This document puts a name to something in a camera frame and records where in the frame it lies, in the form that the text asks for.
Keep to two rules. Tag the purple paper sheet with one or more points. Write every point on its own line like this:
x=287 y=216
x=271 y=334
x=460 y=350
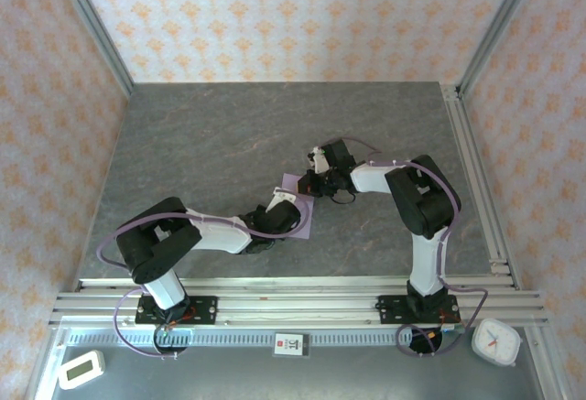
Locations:
x=306 y=221

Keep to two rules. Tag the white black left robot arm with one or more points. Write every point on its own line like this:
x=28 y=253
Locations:
x=220 y=235

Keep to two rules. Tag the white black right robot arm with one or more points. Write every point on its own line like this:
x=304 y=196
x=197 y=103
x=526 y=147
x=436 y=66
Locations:
x=375 y=178

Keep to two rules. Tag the white label card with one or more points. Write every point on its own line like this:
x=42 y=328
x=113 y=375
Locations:
x=290 y=344

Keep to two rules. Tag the white analog clock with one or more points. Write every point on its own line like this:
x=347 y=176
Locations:
x=496 y=342

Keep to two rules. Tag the white digital timer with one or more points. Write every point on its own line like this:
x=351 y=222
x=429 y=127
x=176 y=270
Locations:
x=80 y=370

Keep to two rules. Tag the aluminium mounting rail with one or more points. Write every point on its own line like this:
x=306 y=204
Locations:
x=297 y=301

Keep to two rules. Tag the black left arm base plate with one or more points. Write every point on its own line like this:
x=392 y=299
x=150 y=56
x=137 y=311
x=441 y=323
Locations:
x=206 y=310

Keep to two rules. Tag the aluminium side rail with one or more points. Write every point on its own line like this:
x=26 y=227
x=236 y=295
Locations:
x=462 y=143

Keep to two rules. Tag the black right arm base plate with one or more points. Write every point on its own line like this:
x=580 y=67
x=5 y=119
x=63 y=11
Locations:
x=389 y=310

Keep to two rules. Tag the aluminium frame post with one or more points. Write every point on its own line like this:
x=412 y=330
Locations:
x=91 y=20
x=499 y=20

